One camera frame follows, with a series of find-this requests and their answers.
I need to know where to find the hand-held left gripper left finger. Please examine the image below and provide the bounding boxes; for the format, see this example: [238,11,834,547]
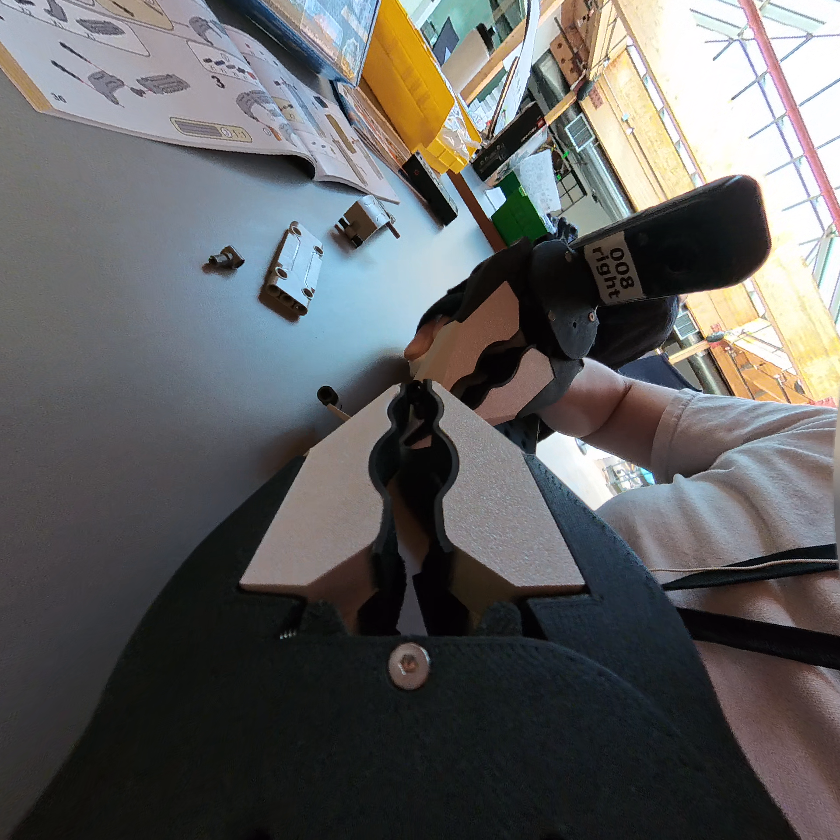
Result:
[239,384,411,634]

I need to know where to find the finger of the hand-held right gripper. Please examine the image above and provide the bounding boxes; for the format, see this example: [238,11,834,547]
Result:
[412,281,527,395]
[456,346,560,429]

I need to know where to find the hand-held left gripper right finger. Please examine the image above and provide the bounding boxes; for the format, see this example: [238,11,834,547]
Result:
[427,382,587,634]

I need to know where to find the small black grey toy part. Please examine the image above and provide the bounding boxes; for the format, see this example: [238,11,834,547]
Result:
[397,382,439,450]

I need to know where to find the person's right forearm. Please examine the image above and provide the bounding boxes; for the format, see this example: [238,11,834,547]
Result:
[535,357,664,483]

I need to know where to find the grey desk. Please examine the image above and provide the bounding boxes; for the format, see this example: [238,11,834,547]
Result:
[0,0,519,834]

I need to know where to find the person's right hand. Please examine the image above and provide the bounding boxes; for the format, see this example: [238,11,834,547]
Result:
[402,315,454,363]

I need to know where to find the green bin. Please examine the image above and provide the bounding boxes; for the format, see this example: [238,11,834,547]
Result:
[491,187,559,247]

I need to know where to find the black rectangular device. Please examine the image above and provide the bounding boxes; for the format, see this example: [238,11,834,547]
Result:
[402,152,459,227]

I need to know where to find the white perforated sheet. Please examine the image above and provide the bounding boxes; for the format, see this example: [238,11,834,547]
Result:
[512,150,562,214]

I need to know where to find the grey curved toy part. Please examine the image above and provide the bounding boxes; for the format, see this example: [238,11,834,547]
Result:
[335,195,400,249]

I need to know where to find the black carton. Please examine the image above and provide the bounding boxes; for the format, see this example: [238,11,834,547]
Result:
[471,118,549,181]

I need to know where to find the clear plastic bag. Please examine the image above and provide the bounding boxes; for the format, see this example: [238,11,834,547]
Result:
[440,105,483,158]

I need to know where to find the grey toy panel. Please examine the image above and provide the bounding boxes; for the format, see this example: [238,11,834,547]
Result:
[258,221,324,322]

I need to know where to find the printed manual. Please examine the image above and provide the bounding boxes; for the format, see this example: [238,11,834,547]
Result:
[335,82,421,178]

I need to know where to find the person's white shirt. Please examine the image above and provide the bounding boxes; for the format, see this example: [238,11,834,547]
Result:
[594,387,840,840]

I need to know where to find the yellow plastic bin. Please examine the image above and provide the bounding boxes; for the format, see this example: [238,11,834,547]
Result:
[361,0,483,175]

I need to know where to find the blue toy robot box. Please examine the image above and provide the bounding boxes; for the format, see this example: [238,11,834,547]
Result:
[230,0,383,86]

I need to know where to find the instruction booklet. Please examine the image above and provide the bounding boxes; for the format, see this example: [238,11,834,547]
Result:
[0,0,401,204]

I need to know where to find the white cord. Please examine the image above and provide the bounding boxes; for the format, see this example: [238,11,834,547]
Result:
[659,554,840,575]

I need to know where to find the black strap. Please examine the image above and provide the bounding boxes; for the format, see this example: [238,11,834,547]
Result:
[676,607,840,672]
[659,545,840,592]

